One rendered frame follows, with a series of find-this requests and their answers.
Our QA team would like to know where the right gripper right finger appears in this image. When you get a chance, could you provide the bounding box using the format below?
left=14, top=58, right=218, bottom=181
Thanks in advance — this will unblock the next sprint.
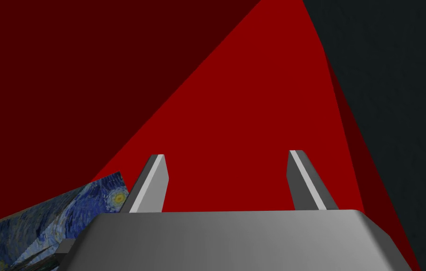
left=286, top=150, right=339, bottom=211

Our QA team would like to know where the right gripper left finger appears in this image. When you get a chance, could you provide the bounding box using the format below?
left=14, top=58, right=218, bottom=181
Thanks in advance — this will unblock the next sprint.
left=120, top=154, right=170, bottom=214

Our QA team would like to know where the blue swirly night sky painting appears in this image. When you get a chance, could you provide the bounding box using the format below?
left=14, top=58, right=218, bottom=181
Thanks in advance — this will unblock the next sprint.
left=0, top=171, right=130, bottom=271

